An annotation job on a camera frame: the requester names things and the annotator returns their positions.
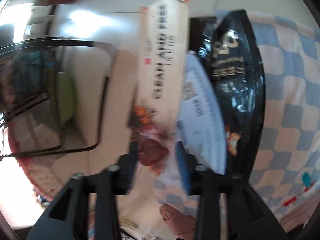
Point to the green basin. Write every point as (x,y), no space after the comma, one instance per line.
(65,97)

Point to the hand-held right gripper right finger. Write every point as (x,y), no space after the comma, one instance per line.
(182,165)

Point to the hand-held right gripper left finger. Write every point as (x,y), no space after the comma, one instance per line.
(127,172)

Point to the beige printed packet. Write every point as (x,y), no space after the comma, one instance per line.
(162,55)

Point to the black snack pouch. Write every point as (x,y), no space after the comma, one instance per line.
(237,80)

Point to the teal cap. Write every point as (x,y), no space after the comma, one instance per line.
(306,180)

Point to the black metal chair frame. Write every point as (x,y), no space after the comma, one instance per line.
(103,110)

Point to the pink slipper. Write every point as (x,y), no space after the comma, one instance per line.
(175,217)

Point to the red pen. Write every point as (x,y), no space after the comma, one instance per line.
(292,200)

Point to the white blue-edged packet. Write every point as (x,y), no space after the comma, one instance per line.
(200,120)

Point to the blue white checkered cloth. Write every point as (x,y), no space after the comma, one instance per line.
(287,92)

